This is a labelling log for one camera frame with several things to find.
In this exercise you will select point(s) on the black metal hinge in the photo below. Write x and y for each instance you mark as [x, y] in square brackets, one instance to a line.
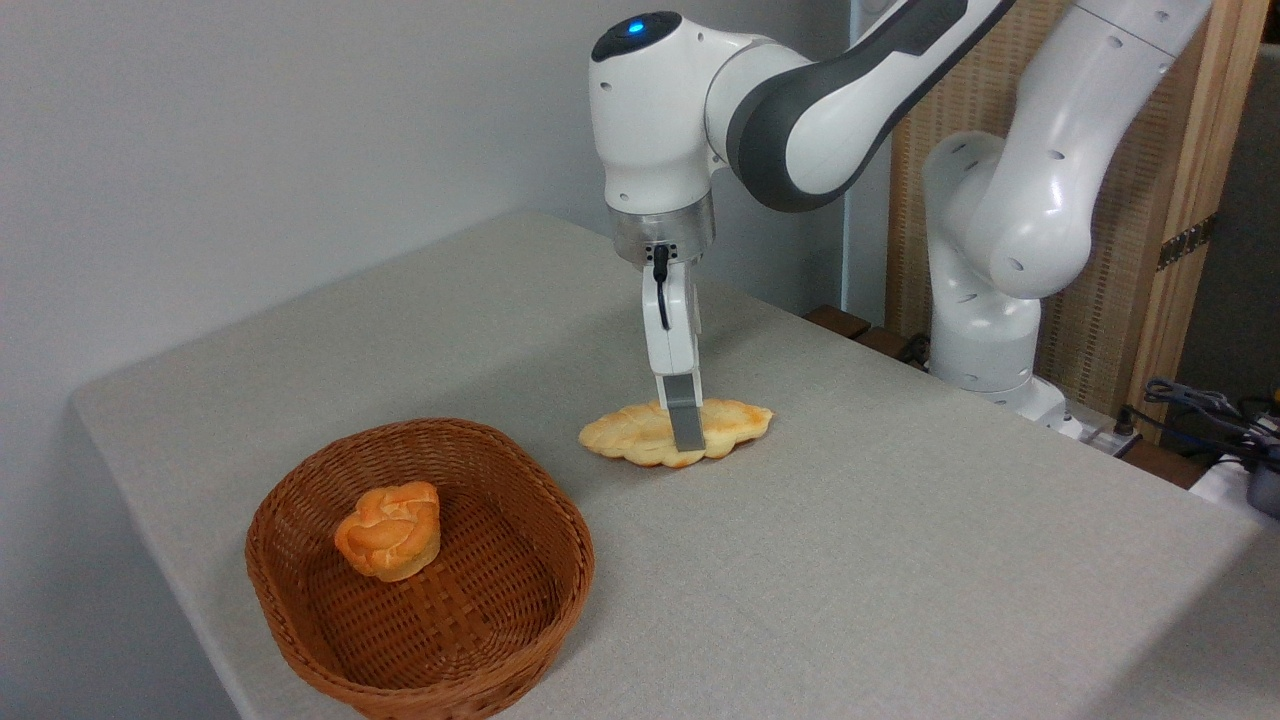
[1187, 242]

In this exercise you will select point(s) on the long braided bread loaf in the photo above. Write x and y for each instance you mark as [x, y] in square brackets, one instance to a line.
[630, 435]

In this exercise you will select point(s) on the round orange bread roll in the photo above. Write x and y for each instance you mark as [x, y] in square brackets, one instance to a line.
[390, 532]

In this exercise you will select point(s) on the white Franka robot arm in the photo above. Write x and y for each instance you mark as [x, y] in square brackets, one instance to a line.
[650, 120]

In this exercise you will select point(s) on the brown wicker basket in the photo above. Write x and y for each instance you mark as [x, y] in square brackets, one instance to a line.
[470, 610]

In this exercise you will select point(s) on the pale blue vertical pipe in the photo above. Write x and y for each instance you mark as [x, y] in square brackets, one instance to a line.
[853, 250]

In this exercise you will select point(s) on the black plug at robot base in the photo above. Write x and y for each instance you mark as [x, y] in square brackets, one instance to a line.
[1126, 422]

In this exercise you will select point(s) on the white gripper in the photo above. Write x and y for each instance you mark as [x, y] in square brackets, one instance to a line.
[682, 330]

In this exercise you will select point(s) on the grey blue container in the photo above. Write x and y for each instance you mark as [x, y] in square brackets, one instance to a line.
[1265, 490]

